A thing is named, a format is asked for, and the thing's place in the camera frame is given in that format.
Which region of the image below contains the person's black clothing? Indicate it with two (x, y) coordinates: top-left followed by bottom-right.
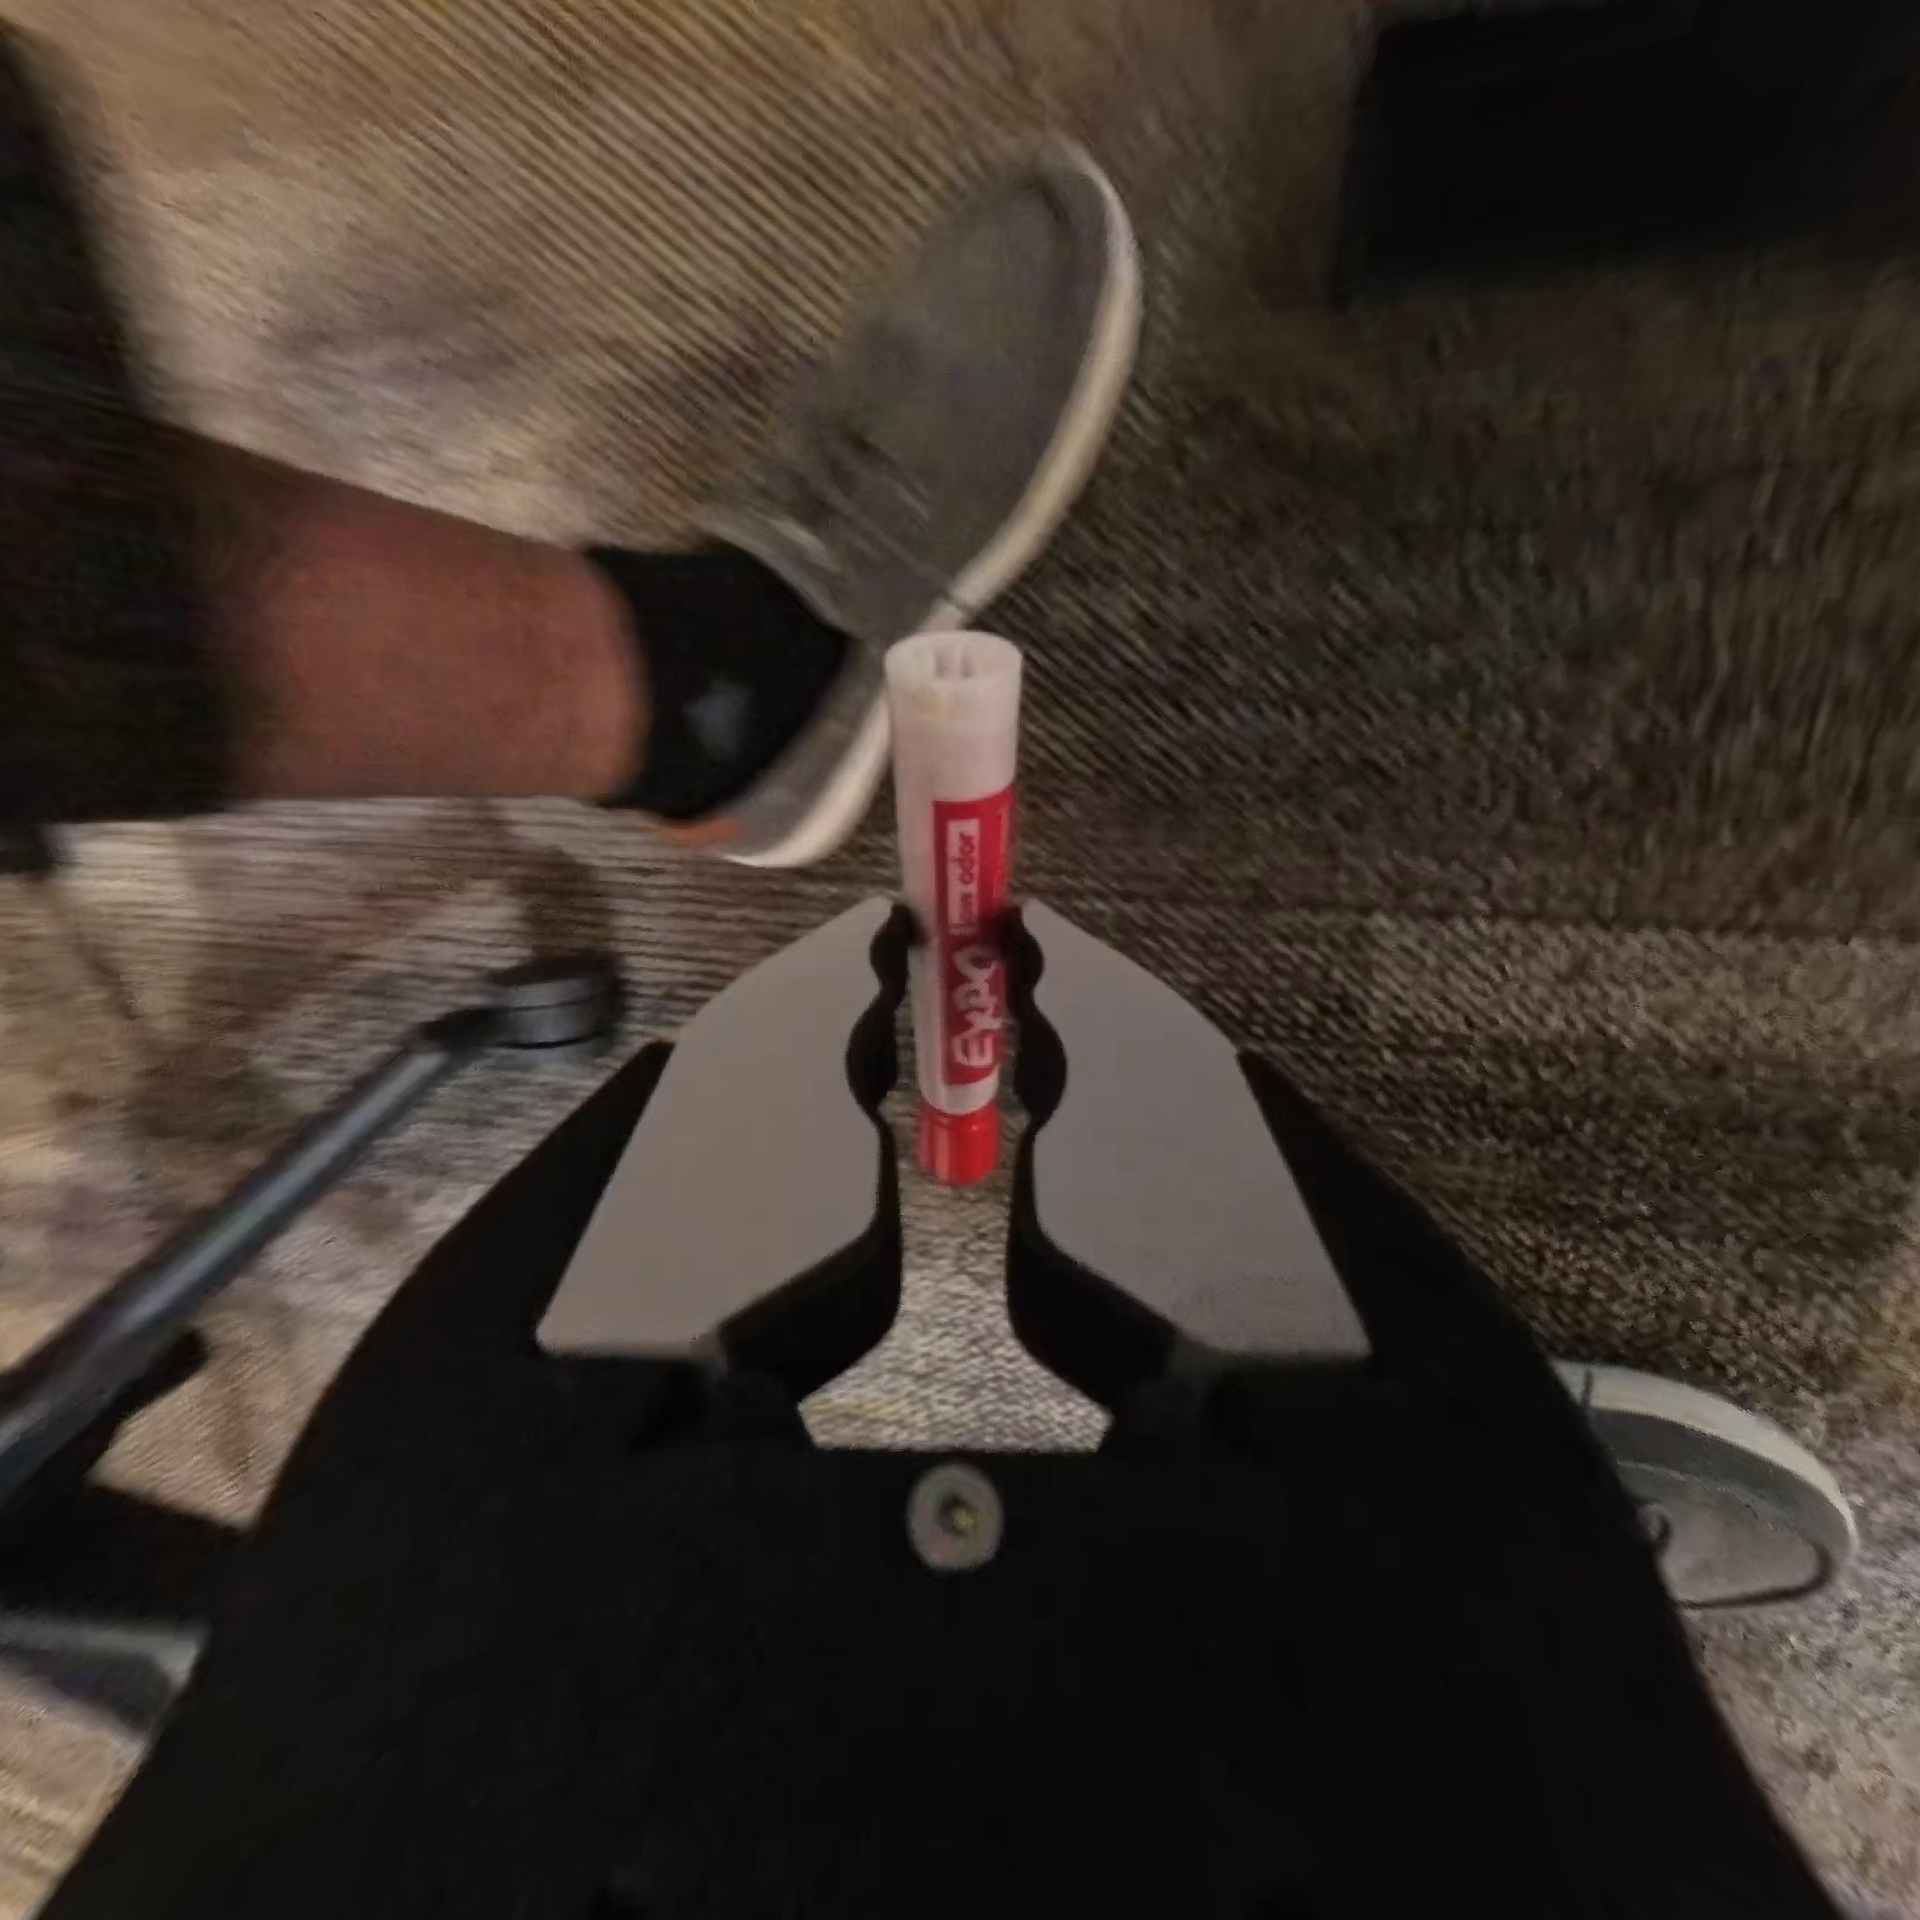
(0, 29), (204, 873)

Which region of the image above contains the grey sneaker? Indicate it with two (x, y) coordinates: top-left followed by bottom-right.
(694, 139), (1145, 873)
(1553, 1357), (1863, 1611)

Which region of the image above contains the person's bare leg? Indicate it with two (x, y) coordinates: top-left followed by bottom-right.
(182, 450), (655, 818)

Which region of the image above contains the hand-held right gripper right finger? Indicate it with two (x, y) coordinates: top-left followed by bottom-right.
(996, 900), (1371, 1394)

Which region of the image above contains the black sock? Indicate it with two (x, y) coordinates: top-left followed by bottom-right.
(593, 546), (860, 825)

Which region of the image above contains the red dry erase marker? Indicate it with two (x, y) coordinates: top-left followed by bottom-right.
(886, 633), (1024, 1186)

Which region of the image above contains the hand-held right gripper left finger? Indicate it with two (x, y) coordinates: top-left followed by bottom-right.
(535, 897), (921, 1390)

